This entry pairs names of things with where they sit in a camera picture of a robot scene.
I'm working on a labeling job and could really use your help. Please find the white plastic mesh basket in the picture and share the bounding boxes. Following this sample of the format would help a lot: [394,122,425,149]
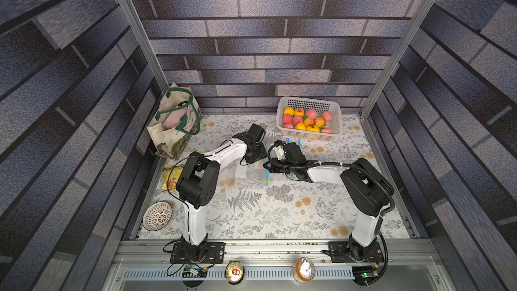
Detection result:
[276,96,343,141]

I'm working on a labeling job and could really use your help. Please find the clear zip-top bag blue zipper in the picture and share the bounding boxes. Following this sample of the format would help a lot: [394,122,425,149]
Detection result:
[222,158,289,190]

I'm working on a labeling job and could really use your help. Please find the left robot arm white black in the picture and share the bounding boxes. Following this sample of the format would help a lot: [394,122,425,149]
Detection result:
[176,124,267,253]

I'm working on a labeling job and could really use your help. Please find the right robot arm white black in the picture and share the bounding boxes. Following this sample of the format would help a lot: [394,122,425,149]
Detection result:
[265,140,394,260]

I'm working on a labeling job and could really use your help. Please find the yellow snack packet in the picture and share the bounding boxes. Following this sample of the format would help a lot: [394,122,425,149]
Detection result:
[160,166,183,193]

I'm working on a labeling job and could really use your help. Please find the orange clear bottle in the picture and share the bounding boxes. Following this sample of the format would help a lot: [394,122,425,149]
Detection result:
[292,257,316,282]

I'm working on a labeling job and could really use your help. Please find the white round strainer bowl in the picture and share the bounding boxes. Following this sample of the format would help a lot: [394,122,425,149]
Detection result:
[142,202,172,231]

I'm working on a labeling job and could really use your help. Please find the canvas tote bag green handles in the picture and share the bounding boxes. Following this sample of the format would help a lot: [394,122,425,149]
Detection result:
[147,83,202,160]

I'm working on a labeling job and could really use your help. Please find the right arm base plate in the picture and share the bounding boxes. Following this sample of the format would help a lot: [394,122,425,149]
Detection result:
[328,240,385,264]

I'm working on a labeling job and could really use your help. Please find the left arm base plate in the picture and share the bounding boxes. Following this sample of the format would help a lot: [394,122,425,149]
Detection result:
[170,242,226,264]

